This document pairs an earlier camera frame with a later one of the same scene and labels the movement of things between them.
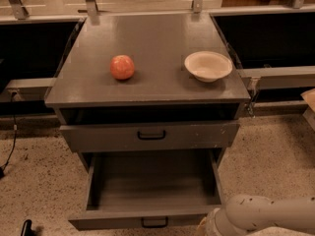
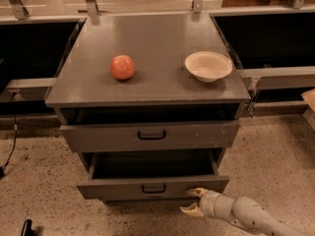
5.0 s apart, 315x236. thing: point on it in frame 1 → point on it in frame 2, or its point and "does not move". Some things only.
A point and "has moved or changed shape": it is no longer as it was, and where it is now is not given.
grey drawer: [167, 190] has moved or changed shape
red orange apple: [122, 66] does not move
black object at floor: [27, 229] does not move
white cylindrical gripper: [211, 222] → [208, 202]
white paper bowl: [208, 66] does not move
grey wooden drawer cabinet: [148, 82] does not move
